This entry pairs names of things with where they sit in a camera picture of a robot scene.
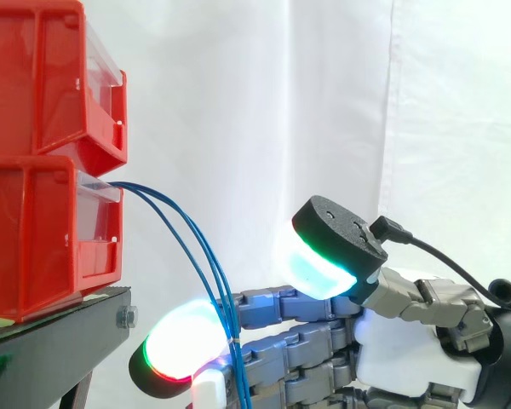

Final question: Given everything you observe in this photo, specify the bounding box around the black stand with green tape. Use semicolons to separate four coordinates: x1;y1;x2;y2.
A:
0;285;138;409

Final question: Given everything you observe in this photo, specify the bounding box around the red plastic bin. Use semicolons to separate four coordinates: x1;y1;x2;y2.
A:
0;155;124;324
0;0;128;176

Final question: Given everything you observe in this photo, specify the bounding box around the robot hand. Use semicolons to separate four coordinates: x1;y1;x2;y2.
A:
128;194;496;409

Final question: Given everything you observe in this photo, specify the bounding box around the thin black cable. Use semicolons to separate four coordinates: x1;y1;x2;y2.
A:
369;215;496;302

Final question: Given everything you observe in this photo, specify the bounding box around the blue cable bundle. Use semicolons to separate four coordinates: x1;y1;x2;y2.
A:
108;181;255;409

